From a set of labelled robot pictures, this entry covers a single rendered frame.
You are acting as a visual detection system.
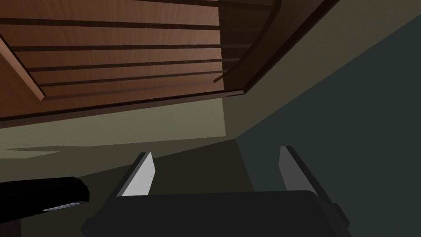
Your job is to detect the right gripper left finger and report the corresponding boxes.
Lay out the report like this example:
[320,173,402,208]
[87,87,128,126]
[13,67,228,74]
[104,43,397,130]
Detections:
[116,151,156,198]

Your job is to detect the dark curved bar handle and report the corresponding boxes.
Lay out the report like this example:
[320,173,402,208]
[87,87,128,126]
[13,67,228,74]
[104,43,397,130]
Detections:
[213,0,282,83]

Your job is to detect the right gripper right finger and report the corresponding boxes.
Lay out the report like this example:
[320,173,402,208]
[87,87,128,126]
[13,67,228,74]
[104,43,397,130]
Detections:
[279,146,330,199]

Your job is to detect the black rounded block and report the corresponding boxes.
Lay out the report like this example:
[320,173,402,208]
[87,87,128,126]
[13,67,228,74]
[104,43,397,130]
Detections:
[0,177,90,221]

